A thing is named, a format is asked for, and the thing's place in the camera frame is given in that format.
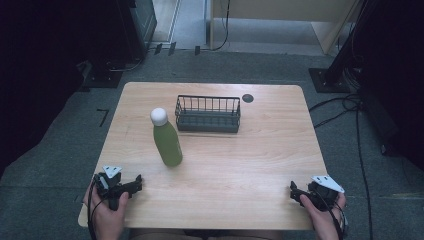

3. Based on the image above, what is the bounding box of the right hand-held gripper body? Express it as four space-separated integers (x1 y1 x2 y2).
306 175 346 213

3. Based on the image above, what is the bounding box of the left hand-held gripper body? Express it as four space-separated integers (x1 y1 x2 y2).
93 164 134 212

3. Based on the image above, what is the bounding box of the green bottle with white cap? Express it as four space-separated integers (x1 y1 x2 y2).
149 107 184 168

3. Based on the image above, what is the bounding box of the dark wire basket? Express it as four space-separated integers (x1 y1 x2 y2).
174 94 242 134

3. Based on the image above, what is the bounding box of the person's right hand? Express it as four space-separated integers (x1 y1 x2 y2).
299 192 348 234

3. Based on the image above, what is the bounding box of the person's left hand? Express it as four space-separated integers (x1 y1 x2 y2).
82 181 131 232

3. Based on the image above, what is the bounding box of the black metal stand with base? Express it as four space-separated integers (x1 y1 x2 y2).
308 0 373 94

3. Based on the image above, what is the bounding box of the dark curtain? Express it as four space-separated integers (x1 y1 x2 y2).
0 0 123 178
353 0 424 171

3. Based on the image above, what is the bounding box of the black cabinet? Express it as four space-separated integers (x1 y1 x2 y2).
115 0 158 64

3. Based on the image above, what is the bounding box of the light wooden furniture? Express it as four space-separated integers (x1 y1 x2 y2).
209 0 364 55

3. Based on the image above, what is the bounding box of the right hand-held gripper cable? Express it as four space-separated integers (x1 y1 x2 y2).
314 189 348 240

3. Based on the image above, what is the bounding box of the hand-held gripper cable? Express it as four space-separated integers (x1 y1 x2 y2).
86 181 103 240
314 189 348 240

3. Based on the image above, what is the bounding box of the left hand-held gripper cable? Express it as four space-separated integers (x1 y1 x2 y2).
86 181 103 240

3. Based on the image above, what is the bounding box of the long black floor cable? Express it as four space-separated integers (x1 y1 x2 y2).
355 106 374 240

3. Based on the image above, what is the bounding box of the looped black floor cable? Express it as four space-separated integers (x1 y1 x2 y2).
308 93 363 130

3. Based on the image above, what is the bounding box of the black stand base plate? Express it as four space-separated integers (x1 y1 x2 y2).
77 60 124 90

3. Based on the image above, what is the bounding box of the thin black hanging cable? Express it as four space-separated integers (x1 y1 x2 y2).
211 0 232 52

